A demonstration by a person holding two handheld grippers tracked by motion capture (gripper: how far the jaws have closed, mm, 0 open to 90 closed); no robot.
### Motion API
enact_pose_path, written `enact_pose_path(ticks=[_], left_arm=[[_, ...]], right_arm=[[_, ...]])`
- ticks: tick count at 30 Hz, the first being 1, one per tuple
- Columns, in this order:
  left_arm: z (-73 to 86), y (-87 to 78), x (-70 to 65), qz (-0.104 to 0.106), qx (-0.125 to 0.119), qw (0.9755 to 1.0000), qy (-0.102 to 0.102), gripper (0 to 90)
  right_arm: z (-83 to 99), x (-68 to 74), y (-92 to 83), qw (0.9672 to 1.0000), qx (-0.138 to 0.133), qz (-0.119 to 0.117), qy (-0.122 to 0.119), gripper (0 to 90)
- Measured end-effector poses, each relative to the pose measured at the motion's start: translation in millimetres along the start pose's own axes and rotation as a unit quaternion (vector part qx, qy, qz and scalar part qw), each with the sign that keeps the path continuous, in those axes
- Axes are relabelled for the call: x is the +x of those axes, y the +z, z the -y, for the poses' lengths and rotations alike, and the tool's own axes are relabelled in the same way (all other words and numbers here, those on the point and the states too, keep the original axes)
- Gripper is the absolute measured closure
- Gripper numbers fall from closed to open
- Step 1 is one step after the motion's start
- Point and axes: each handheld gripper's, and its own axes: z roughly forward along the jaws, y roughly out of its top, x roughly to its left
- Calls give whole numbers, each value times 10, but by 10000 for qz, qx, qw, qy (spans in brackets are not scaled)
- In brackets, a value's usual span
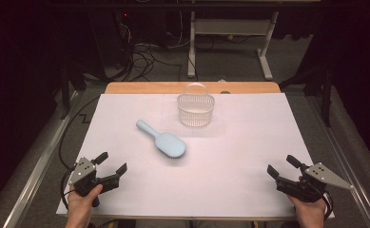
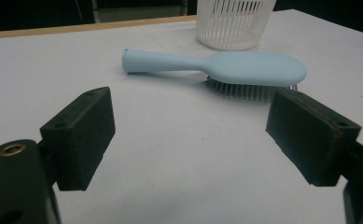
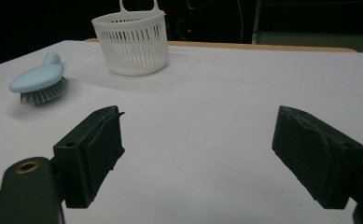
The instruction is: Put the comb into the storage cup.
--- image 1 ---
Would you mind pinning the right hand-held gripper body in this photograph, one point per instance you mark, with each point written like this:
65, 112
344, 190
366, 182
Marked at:
312, 186

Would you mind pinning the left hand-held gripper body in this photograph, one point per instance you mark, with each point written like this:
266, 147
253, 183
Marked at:
83, 177

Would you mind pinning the white plastic basket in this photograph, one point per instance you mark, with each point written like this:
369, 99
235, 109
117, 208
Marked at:
195, 109

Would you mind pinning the person's right hand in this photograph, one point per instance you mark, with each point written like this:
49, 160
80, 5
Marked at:
311, 210

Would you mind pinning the person's left hand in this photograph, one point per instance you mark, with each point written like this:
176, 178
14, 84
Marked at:
79, 207

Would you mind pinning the white table mat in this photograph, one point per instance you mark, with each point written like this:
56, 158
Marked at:
236, 158

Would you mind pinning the person's grey trousers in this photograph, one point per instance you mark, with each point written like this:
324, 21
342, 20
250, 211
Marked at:
173, 224

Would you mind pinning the black metal stand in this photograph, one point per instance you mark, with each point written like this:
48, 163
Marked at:
73, 82
322, 85

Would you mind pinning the dark computer tower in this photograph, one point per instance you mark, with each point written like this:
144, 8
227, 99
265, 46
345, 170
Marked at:
112, 34

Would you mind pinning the small yellow ball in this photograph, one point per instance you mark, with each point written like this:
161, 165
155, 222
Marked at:
230, 37

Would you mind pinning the aluminium floor rail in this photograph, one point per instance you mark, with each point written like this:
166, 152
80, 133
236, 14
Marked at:
38, 164
344, 158

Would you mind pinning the white metal stand frame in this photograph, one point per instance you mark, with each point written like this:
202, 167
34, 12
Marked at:
233, 27

